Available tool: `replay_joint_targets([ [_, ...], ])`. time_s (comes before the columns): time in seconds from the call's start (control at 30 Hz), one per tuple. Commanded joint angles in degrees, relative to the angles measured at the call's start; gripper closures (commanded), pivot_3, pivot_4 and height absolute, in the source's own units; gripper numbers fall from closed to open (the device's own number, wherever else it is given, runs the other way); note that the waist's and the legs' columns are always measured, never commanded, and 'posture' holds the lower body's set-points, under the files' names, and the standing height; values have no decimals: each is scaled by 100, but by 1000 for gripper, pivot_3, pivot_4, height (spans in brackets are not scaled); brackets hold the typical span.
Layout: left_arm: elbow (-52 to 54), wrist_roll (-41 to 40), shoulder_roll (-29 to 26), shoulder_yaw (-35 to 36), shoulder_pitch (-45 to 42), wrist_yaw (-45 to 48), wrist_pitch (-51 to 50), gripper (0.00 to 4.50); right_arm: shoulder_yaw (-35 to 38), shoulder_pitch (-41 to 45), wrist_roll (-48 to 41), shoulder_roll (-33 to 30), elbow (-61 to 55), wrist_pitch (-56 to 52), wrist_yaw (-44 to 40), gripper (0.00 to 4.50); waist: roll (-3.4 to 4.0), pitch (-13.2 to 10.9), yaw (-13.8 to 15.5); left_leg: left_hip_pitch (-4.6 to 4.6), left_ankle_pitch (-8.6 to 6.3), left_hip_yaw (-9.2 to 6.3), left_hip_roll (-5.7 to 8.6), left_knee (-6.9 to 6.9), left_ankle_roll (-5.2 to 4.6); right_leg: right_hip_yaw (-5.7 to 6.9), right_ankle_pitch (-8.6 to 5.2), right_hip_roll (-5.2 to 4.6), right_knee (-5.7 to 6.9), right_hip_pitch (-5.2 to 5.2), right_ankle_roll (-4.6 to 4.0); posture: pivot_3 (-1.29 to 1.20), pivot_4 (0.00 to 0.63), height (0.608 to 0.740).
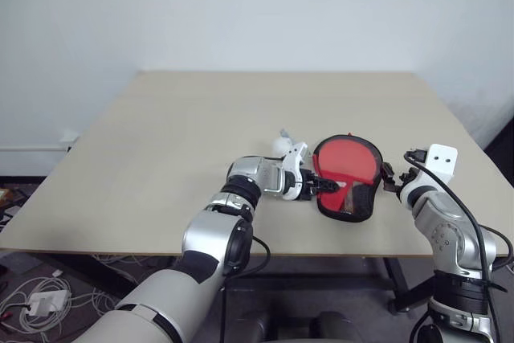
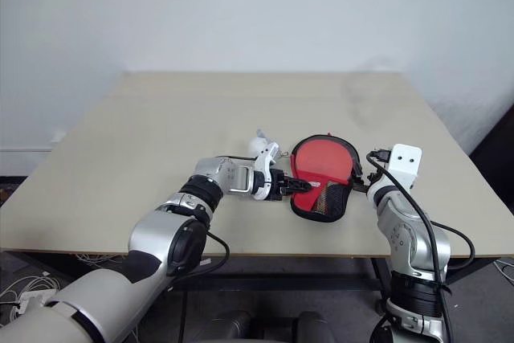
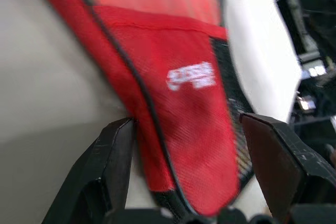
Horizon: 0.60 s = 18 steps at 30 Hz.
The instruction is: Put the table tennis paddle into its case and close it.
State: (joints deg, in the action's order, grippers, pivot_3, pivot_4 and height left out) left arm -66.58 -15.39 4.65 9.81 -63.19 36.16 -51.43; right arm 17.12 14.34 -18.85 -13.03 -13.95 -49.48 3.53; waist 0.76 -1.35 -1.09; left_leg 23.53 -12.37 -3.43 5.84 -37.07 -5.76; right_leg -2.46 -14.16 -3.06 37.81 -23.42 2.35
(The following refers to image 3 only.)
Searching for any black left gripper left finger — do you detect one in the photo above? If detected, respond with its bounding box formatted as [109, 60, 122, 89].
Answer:
[41, 117, 137, 224]

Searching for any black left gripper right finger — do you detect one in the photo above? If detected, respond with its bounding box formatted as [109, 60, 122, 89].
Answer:
[240, 112, 336, 224]

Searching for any red mesh sports garment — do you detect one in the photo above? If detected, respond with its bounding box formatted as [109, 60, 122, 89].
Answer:
[25, 0, 255, 217]

